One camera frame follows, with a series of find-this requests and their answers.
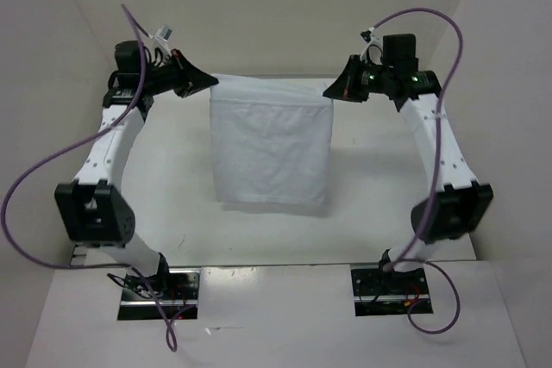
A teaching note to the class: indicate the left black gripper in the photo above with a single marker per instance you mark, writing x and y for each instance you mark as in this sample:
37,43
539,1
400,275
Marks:
202,79

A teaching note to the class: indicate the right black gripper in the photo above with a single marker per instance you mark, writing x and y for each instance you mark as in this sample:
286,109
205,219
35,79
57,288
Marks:
341,90

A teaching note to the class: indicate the white skirt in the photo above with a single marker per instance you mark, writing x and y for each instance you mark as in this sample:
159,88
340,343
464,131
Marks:
270,141

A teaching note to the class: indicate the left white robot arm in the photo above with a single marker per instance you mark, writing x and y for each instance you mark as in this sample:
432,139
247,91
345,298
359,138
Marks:
91,206

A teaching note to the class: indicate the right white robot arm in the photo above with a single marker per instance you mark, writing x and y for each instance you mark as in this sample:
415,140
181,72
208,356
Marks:
457,200

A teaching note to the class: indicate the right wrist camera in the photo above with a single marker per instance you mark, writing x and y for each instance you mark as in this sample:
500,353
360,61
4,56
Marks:
373,51

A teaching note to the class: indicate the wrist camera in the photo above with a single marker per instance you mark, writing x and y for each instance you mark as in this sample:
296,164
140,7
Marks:
160,38
373,51

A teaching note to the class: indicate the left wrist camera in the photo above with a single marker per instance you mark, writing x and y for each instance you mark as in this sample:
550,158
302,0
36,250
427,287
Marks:
160,38

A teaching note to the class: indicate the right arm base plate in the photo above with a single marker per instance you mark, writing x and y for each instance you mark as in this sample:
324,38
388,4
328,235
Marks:
379,294

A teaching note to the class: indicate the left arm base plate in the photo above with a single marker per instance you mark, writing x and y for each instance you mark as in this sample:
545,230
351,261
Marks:
179,299

